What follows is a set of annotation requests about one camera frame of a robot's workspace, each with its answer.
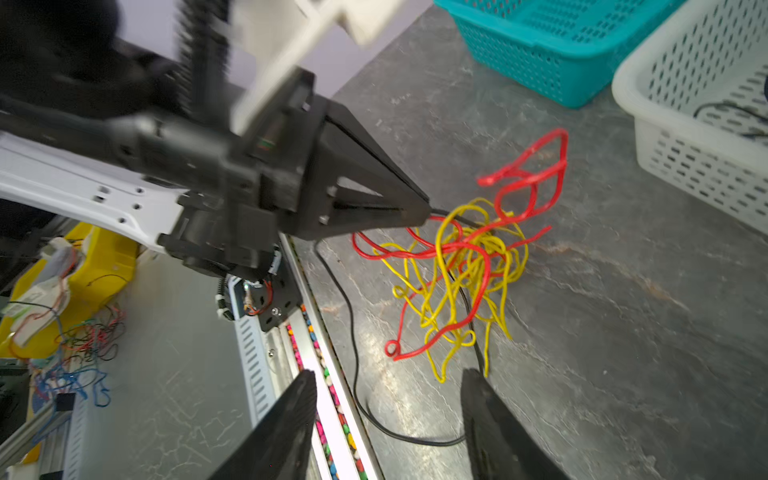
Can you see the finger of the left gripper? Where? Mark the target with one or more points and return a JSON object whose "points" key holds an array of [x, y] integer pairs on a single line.
{"points": [[352, 185]]}

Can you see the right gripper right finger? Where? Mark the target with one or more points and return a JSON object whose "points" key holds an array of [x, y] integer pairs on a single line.
{"points": [[498, 445]]}

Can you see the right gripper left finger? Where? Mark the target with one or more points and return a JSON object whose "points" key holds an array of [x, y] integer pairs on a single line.
{"points": [[279, 447]]}

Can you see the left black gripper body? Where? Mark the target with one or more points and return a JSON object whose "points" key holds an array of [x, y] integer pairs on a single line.
{"points": [[241, 191]]}

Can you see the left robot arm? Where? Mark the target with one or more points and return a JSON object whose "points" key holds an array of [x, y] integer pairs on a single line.
{"points": [[69, 82]]}

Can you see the yellow parts bin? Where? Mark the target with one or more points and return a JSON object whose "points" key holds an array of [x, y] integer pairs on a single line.
{"points": [[76, 276]]}

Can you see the teal plastic basket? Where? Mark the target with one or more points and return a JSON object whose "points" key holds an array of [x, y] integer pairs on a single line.
{"points": [[564, 50]]}

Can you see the middle white plastic basket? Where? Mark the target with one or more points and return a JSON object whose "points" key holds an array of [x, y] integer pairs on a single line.
{"points": [[697, 90]]}

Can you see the front aluminium rail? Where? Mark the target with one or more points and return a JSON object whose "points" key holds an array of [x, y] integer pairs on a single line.
{"points": [[295, 339]]}

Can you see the white slotted cable duct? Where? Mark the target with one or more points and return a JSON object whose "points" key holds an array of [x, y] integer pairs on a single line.
{"points": [[260, 392]]}

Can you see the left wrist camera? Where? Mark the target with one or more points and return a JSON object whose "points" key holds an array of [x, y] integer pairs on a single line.
{"points": [[278, 34]]}

